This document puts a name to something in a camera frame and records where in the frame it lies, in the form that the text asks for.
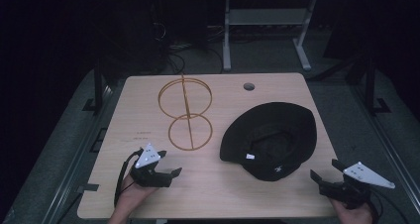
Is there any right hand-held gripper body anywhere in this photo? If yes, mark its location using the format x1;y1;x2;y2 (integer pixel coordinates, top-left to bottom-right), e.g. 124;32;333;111
318;161;396;210

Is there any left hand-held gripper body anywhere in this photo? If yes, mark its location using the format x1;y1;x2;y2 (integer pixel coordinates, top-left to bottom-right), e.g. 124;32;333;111
129;143;173;189

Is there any person's left hand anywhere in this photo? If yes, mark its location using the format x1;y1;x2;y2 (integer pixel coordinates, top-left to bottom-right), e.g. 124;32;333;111
113;179;158;216

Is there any person's right hand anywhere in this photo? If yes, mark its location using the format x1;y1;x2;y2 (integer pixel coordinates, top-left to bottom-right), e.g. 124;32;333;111
329;197;374;224

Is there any black bucket hat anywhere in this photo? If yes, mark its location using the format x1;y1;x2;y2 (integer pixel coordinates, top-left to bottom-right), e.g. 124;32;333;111
219;101;318;182

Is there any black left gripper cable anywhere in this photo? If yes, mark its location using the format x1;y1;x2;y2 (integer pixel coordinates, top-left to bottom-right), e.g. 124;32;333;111
113;148;145;208

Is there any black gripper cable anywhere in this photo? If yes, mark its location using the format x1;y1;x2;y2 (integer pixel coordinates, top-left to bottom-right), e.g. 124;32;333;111
113;148;145;208
368;187;402;224

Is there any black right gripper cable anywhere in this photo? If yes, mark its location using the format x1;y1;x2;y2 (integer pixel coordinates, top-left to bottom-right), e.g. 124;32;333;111
368;187;402;224

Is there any gold wire hat stand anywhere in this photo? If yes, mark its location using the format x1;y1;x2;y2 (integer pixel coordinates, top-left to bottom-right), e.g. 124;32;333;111
157;72;214;152

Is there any black table edge bracket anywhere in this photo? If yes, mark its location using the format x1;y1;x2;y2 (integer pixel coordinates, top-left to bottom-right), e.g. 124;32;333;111
77;182;100;193

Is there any black metal post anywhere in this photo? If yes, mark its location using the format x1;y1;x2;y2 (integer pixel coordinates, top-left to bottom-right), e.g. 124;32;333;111
81;56;106;115
364;56;393;117

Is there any floor cables bundle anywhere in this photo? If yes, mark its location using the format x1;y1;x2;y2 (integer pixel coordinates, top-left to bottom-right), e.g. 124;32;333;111
162;40;226;75

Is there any white metal frame stand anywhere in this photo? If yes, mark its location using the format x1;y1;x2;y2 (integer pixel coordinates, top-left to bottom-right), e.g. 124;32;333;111
221;0;319;72

